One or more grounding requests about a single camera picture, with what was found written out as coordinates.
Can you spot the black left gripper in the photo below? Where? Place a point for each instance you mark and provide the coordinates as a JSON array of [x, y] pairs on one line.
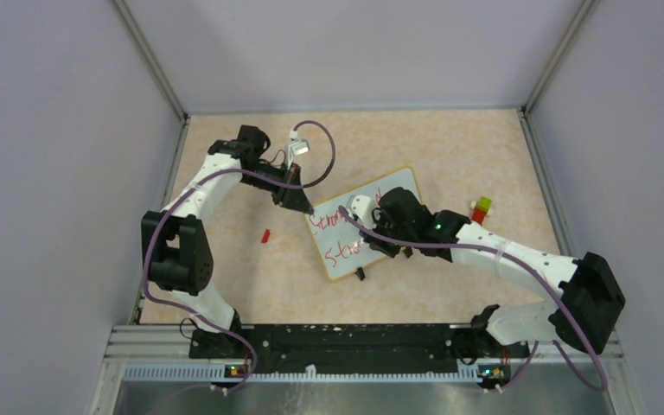
[[294, 199]]

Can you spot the yellow framed whiteboard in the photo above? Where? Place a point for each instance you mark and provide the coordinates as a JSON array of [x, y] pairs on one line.
[[339, 244]]

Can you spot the red marker cap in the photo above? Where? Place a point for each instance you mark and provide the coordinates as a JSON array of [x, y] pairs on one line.
[[266, 236]]

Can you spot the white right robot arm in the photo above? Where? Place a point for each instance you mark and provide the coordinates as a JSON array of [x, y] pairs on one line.
[[580, 300]]

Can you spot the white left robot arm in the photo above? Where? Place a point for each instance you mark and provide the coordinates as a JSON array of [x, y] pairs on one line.
[[178, 263]]

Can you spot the red green toy brick car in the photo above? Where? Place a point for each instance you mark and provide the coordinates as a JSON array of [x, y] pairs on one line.
[[480, 209]]

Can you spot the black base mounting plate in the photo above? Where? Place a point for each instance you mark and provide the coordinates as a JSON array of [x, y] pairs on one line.
[[418, 348]]

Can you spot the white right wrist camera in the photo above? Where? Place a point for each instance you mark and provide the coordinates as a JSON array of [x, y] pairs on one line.
[[360, 208]]

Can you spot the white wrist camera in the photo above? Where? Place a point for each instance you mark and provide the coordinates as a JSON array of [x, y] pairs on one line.
[[295, 147], [360, 208]]

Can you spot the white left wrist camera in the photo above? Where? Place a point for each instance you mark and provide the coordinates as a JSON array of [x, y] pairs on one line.
[[295, 147]]

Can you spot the white toothed cable duct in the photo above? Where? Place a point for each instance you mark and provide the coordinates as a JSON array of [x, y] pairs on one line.
[[219, 373]]

